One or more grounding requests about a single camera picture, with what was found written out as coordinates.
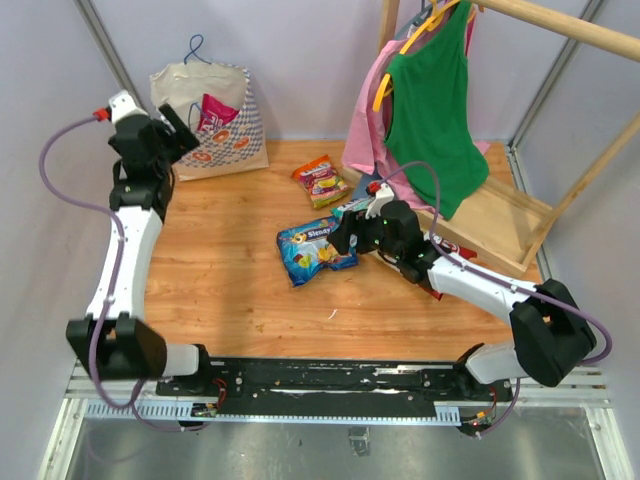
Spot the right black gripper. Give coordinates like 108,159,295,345
326,209,402,261

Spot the blue Slendy candy bag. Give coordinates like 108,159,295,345
276,216,359,287

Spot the pink shirt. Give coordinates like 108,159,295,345
341,14,491,218

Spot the red chips bag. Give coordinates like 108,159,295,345
379,229,479,301

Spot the green tank top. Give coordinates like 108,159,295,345
385,1,489,220

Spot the yellow hanger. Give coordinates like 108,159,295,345
372,0,460,112

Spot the teal snack packet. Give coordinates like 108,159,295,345
331,197,374,221

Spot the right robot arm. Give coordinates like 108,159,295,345
328,200,596,400

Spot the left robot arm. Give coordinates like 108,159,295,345
66,91,214,396

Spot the pink snack packet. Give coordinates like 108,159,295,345
197,93,239,132

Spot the blue crumpled cloth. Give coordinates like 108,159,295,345
358,167,382,191

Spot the wooden clothes rack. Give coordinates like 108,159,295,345
341,0,640,274

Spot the grey hanger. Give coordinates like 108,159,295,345
393,1,449,45

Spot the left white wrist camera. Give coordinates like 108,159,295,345
93,90,146,124

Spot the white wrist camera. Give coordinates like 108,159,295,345
93,90,146,124
365,181,395,219

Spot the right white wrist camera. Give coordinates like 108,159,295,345
365,181,395,219

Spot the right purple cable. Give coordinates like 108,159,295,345
369,160,614,441

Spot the purple cable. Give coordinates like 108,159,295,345
38,115,211,433
369,160,614,441

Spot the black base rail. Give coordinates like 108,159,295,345
155,357,513,431

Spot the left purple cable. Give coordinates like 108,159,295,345
38,115,211,433

